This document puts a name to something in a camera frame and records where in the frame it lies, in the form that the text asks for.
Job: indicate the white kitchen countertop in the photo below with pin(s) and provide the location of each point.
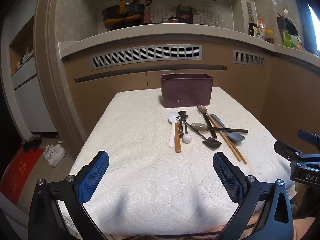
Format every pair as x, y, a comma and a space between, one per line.
150, 33

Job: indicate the brown kitchen cabinet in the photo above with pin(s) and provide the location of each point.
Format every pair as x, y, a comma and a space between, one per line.
112, 92

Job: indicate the cartoon wall sticker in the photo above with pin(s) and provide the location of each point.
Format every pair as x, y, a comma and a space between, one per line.
185, 5

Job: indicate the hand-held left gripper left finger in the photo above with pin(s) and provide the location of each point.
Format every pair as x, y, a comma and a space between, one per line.
93, 177

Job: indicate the wooden chopstick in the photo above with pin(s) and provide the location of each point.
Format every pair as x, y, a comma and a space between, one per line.
233, 152
238, 152

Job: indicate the small black utensil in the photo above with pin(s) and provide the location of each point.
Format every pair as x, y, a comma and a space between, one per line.
180, 131

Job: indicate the long grey vent grille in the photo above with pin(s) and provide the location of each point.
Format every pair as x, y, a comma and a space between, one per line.
150, 55

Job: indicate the beige door frame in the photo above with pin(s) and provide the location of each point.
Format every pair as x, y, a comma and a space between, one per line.
50, 67

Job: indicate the green packet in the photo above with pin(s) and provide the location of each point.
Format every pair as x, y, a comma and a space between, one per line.
291, 41

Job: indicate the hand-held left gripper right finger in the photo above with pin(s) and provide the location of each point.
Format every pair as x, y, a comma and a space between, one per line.
228, 177

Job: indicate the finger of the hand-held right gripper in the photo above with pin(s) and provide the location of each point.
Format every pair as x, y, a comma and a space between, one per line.
310, 137
285, 150

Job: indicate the white plastic spoon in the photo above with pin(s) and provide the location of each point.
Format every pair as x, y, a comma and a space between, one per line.
172, 140

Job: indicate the black floor object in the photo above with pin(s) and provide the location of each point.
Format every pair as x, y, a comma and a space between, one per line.
31, 145

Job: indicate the yellow-lidded jar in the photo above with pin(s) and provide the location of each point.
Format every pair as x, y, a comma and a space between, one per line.
269, 37

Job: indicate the black shovel-shaped spoon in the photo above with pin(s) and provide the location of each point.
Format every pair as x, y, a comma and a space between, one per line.
212, 143

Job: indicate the blue-grey plastic spoon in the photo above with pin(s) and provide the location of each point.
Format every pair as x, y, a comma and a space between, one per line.
236, 137

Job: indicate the white sneaker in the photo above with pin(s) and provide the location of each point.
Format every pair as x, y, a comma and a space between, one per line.
57, 160
53, 151

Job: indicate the small dark red jar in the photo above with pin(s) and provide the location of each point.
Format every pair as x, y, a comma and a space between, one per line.
172, 20

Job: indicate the white textured tablecloth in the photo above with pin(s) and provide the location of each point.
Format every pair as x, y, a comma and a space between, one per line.
150, 180

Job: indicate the dark sauce bottle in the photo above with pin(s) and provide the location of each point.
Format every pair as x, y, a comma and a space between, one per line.
253, 31

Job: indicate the red floor mat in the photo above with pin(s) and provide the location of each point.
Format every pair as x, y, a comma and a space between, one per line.
17, 175

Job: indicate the maroon plastic utensil holder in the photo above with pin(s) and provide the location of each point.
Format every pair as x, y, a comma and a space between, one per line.
186, 92

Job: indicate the short grey vent grille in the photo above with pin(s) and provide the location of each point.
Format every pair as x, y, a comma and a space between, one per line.
248, 58

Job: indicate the white shelf unit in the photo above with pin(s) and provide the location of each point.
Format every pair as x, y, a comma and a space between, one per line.
23, 55

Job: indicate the clear bottle orange cap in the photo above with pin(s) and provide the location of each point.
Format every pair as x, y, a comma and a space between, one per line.
261, 30

